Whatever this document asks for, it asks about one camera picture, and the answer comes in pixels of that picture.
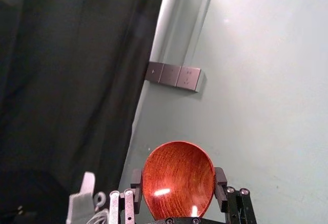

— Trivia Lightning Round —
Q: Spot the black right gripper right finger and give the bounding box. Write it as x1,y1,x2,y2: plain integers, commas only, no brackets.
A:
213,167,258,224

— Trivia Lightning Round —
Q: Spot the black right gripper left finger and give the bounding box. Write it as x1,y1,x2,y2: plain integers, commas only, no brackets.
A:
109,169,144,224

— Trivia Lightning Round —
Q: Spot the red-brown wooden spoon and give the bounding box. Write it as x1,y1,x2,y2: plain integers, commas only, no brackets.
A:
141,140,215,221

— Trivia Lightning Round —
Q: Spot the black cloth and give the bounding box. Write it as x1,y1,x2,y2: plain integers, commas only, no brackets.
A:
0,0,170,224

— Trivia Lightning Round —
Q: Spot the white cable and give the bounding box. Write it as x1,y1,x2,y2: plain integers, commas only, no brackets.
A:
86,208,111,224

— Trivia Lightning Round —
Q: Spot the grey wall switch plate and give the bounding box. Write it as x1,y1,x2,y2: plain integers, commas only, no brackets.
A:
146,61,164,83
158,63,183,87

